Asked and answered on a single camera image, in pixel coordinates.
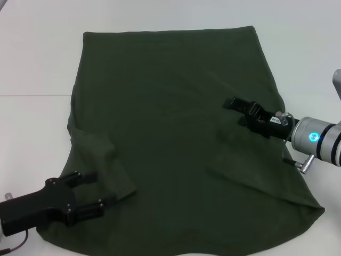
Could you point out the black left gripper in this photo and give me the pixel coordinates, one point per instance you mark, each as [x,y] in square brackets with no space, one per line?
[32,208]

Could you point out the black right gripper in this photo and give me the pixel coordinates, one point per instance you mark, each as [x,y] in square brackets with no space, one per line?
[269,122]

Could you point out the dark green shirt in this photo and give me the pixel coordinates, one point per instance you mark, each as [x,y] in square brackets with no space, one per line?
[173,133]

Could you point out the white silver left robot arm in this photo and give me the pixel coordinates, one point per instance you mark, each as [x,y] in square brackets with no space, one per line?
[1,229]

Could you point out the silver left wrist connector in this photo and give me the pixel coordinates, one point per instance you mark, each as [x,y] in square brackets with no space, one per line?
[8,196]

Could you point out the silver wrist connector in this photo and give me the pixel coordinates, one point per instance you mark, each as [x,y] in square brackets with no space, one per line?
[307,164]
[8,196]

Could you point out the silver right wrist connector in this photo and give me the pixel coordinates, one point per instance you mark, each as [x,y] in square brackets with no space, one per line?
[307,164]

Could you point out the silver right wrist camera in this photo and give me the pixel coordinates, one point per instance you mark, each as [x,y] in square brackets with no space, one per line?
[337,85]

